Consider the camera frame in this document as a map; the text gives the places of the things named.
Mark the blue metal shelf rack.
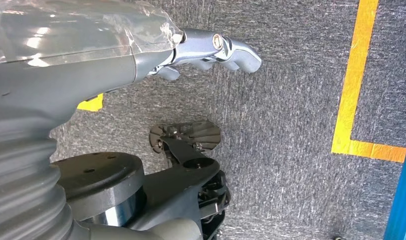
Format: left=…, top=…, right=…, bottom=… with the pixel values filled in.
left=383, top=127, right=406, bottom=240

